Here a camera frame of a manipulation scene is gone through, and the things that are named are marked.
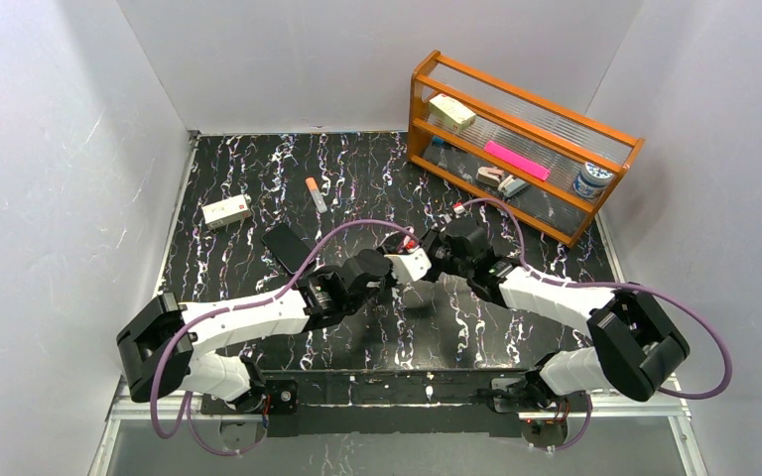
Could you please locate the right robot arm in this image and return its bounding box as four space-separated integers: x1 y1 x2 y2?
421 218 691 404

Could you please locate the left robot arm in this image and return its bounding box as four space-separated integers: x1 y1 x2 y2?
116 250 393 405

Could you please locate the pink flat case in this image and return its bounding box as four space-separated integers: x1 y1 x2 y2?
483 141 551 181

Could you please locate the beige small stapler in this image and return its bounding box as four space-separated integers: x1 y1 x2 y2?
475 167 504 187

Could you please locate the light blue stapler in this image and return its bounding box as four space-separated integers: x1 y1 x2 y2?
498 177 530 198

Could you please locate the orange wooden shelf rack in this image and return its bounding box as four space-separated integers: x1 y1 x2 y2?
407 51 645 246

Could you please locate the cream cardboard box on shelf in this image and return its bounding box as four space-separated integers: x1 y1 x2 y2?
428 93 477 133

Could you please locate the orange grey highlighter marker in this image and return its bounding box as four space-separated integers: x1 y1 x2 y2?
305 177 327 214

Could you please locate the blue white round jar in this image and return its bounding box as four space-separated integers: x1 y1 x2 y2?
572 163 615 200

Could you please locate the white box on table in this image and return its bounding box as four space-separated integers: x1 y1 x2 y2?
201 194 252 230

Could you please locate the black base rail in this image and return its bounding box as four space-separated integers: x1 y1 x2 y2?
199 371 570 438

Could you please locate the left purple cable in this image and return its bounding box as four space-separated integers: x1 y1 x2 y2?
149 219 422 458

